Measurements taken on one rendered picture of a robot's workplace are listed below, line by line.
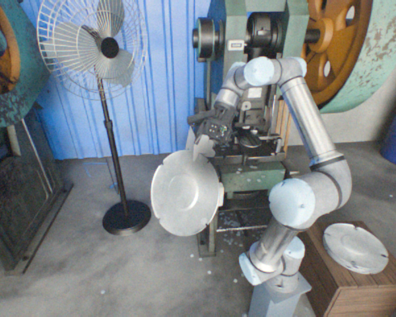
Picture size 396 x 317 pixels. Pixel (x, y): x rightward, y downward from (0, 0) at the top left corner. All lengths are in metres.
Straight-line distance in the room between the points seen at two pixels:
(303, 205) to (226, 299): 1.11
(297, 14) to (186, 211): 1.03
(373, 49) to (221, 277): 1.43
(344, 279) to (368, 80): 0.93
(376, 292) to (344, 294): 0.16
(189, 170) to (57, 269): 1.37
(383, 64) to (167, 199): 1.03
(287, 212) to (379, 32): 0.84
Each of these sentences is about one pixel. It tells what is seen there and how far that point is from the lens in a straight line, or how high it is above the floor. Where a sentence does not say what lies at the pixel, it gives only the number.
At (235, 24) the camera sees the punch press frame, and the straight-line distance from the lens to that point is 1.30.
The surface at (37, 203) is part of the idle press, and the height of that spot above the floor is 0.18.
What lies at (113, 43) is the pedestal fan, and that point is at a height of 1.31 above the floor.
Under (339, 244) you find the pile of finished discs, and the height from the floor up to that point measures 0.39.
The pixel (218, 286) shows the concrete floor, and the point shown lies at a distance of 1.71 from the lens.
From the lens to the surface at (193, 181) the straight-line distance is 0.81.
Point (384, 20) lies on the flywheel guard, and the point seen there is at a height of 1.41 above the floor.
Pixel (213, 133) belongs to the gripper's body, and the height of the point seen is 1.12.
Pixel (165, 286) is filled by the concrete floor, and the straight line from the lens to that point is 1.72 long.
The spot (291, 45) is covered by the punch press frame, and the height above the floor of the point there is 1.30.
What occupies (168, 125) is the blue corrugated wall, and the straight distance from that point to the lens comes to 2.73.
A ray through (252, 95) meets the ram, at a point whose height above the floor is 1.05.
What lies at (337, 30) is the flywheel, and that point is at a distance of 1.53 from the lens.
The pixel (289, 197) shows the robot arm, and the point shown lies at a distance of 0.67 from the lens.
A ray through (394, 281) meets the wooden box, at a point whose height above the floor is 0.35.
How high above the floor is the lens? 1.47
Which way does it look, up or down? 32 degrees down
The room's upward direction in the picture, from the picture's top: straight up
